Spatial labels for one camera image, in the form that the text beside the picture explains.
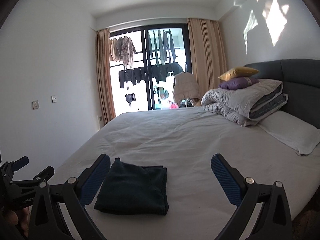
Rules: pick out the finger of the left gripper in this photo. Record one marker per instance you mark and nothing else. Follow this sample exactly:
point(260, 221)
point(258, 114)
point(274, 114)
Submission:
point(45, 174)
point(20, 163)

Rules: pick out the patterned hanging blouse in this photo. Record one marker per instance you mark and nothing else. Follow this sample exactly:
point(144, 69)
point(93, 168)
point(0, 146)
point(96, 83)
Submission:
point(122, 50)

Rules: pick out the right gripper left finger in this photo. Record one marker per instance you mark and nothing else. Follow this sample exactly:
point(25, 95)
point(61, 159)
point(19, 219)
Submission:
point(47, 221)

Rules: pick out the beige puffer vest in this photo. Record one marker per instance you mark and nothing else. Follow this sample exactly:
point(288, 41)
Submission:
point(186, 88)

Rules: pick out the white bed sheet mattress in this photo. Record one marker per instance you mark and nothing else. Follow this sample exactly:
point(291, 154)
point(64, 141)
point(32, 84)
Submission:
point(184, 141)

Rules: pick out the beige curtain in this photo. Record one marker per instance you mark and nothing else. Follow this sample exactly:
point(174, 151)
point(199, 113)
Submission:
point(208, 58)
point(102, 45)

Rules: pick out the dark green knit sweater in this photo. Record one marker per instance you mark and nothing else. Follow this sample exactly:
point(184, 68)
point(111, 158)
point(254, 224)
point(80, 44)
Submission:
point(133, 190)

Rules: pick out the left hand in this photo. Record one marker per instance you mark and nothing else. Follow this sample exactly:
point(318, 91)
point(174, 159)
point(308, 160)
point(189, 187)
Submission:
point(23, 220)

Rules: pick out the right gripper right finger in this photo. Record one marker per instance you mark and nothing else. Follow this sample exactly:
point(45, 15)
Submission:
point(274, 219)

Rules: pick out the dark grey headboard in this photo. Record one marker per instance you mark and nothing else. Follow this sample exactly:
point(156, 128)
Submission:
point(301, 81)

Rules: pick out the dark hanging trousers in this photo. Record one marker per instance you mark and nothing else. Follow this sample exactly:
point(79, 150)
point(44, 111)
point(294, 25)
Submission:
point(161, 46)

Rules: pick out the purple pillow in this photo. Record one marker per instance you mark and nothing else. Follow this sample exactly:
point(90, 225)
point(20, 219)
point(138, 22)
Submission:
point(238, 83)

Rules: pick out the folded grey duvet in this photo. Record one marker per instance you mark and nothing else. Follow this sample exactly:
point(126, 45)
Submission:
point(247, 106)

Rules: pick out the right beige curtain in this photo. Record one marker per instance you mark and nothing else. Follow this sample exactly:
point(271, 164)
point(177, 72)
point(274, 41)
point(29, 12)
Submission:
point(208, 58)

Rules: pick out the left beige curtain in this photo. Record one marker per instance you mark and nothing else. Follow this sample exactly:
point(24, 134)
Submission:
point(102, 45)

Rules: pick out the white wall socket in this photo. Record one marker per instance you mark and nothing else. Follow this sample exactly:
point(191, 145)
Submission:
point(35, 104)

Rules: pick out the yellow pillow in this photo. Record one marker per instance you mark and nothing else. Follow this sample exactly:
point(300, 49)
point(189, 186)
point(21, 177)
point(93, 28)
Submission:
point(238, 72)

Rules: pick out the white pillow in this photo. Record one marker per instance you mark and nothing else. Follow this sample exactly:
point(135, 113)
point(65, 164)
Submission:
point(291, 131)

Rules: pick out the black framed balcony door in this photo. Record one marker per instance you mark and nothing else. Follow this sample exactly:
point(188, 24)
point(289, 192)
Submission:
point(145, 86)

